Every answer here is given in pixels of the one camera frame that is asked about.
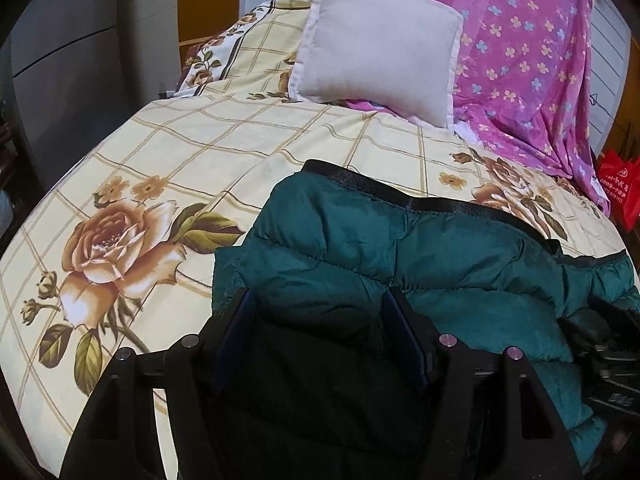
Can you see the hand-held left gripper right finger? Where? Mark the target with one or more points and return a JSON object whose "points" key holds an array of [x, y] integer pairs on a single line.
{"points": [[407, 335]]}

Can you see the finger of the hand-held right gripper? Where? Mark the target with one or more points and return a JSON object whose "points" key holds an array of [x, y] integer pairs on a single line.
{"points": [[582, 327]]}

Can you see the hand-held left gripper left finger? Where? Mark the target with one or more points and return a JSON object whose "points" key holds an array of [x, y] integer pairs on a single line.
{"points": [[235, 330]]}

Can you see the teal puffer jacket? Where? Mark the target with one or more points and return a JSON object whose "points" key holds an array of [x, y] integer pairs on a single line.
{"points": [[350, 260]]}

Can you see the red shopping bag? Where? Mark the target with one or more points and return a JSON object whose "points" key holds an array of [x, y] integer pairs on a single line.
{"points": [[622, 190]]}

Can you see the floral checked bed sheet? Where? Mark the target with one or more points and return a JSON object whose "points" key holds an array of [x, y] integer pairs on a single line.
{"points": [[200, 150]]}

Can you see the pink floral sheet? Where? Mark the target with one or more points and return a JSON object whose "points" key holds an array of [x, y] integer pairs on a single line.
{"points": [[525, 60]]}

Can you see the white square pillow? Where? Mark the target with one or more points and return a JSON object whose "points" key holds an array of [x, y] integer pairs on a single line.
{"points": [[375, 45]]}

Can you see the grey wardrobe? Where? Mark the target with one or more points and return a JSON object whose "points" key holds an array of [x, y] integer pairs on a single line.
{"points": [[90, 35]]}

